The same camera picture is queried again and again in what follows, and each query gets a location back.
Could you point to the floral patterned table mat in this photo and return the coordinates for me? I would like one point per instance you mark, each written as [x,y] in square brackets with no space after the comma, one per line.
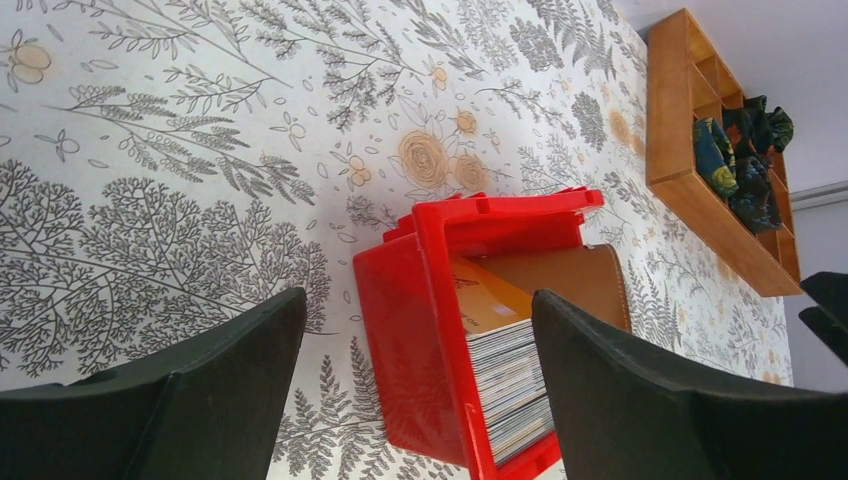
[167,165]

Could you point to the stack of credit cards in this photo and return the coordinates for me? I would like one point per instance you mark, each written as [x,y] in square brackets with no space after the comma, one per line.
[511,388]

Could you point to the brown leather card holder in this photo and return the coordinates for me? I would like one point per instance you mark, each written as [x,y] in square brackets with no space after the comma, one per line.
[589,276]

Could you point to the wooden compartment tray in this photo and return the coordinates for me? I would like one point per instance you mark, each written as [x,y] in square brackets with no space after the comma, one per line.
[687,81]

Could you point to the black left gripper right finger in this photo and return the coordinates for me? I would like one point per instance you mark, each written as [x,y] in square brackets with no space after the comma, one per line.
[624,408]

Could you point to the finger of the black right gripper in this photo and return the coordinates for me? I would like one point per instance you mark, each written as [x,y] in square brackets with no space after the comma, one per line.
[827,319]

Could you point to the dark floral rolled cloth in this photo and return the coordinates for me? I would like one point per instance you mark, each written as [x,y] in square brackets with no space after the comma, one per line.
[715,160]

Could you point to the orange card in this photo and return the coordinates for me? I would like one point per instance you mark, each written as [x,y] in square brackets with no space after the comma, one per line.
[486,301]

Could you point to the red plastic bin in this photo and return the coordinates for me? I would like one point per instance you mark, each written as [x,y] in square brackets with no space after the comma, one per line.
[426,387]

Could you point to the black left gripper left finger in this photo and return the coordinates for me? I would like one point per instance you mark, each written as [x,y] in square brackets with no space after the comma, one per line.
[208,407]

